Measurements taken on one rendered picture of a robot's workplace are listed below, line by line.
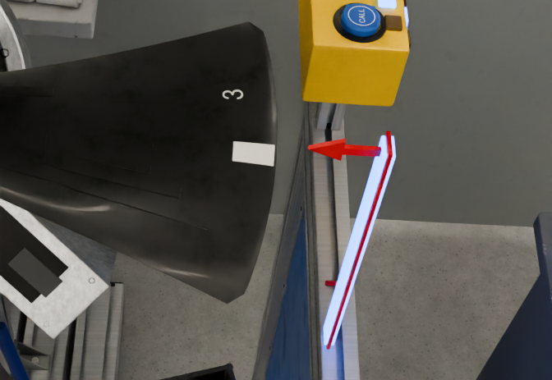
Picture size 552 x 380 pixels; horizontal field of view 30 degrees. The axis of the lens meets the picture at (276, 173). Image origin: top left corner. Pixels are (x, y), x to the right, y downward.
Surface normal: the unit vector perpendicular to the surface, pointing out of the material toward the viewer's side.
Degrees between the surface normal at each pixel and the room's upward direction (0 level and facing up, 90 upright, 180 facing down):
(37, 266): 50
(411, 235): 0
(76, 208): 16
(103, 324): 0
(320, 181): 0
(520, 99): 90
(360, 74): 90
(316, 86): 90
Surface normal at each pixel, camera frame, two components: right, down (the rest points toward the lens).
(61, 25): 0.01, 0.81
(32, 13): 0.11, -0.59
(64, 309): 0.07, 0.24
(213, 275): 0.22, -0.13
